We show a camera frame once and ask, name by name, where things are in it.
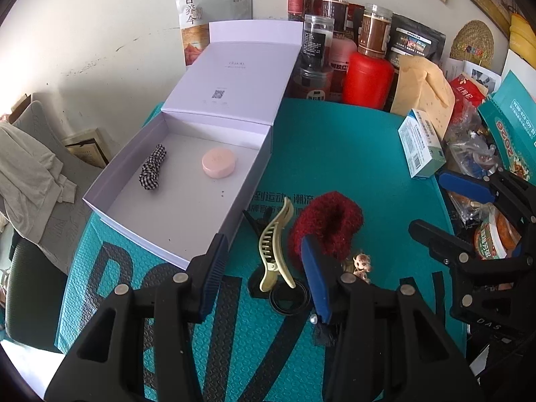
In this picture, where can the black mesh chair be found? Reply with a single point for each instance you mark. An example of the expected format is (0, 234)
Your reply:
(37, 297)

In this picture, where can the white printed booklet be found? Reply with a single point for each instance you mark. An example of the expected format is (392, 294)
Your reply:
(481, 73)

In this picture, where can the black lace pearl hair clip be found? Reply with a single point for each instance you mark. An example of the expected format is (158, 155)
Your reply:
(324, 335)

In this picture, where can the white gift box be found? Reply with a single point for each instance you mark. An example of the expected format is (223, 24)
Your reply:
(234, 79)

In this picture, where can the pink round compact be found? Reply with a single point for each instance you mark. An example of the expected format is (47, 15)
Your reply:
(219, 162)

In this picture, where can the leopard bow hair clip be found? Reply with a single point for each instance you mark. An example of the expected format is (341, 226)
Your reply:
(362, 264)

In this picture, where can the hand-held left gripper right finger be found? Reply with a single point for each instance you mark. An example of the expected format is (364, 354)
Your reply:
(316, 280)

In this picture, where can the clear jar brown contents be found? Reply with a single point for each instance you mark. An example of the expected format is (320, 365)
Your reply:
(374, 33)

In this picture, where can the grey garment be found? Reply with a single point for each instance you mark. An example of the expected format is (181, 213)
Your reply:
(29, 176)

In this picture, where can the black printed pouch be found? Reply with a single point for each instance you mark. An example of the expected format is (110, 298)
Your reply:
(418, 39)

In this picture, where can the clear jar dark red contents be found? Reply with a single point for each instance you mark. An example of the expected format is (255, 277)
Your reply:
(335, 12)

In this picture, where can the grey cushioned chair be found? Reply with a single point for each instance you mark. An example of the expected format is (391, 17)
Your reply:
(71, 222)

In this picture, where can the yellow paper bag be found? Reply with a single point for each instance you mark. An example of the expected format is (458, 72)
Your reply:
(423, 88)

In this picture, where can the dark jar red label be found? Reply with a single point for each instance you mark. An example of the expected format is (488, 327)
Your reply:
(312, 86)

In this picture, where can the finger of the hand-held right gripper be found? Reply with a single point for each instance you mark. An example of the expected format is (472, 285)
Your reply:
(465, 186)
(435, 238)

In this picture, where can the yellow plastic thing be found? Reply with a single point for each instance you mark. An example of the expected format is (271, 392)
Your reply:
(523, 33)

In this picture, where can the clear jar black label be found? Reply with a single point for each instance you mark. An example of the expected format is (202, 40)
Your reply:
(316, 39)

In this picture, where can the orange food packet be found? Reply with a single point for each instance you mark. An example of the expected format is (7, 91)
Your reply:
(496, 234)

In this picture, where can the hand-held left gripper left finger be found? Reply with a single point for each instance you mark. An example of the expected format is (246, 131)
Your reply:
(213, 276)

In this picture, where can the woven straw fan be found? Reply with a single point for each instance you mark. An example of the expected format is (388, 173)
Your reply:
(473, 42)

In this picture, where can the cream hair claw clip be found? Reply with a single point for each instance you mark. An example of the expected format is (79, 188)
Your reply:
(268, 238)

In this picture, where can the blue white medicine box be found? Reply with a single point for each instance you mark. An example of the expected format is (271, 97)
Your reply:
(418, 146)

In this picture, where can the red snack packet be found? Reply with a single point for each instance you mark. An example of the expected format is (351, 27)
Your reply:
(467, 96)

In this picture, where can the red canister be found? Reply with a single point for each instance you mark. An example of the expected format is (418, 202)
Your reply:
(368, 81)

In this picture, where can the pink lidded jar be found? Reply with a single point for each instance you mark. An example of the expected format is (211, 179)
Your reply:
(343, 56)

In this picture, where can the black white checkered scrunchie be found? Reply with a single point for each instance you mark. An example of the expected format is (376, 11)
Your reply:
(153, 167)

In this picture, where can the clear plastic bag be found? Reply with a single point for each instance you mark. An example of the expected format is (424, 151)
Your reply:
(469, 146)

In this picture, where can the red fuzzy scrunchie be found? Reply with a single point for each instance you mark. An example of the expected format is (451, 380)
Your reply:
(307, 217)

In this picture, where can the grey printed pouch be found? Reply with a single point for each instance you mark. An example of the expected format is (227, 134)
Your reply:
(217, 4)

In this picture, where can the teal printed carton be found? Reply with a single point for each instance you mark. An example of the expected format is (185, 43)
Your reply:
(513, 121)

